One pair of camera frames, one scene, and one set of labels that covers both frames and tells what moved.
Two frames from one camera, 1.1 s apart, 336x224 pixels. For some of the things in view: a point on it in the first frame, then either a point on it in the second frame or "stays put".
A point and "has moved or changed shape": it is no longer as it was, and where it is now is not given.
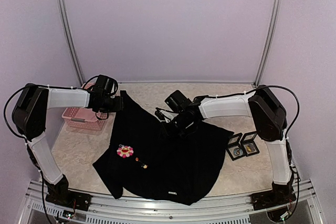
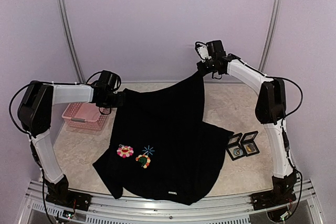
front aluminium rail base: (101, 209) stays put
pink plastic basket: (83, 118) stays put
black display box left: (234, 148) stays put
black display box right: (248, 144) stays put
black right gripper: (170, 133) -> (201, 68)
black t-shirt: (148, 161) has moved or changed shape
